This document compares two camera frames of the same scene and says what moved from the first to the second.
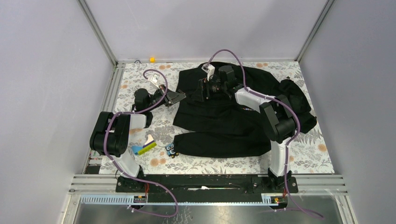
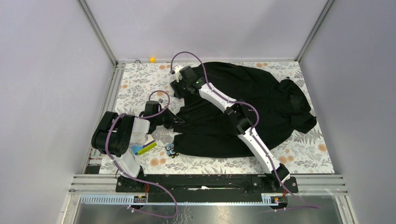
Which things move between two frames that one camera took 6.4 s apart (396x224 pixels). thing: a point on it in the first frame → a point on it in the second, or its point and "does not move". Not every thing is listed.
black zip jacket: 222,127 does not move
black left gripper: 172,97 → 173,121
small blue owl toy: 170,149 does not move
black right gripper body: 212,88 → 181,86
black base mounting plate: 207,184 does not move
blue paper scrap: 136,149 does not move
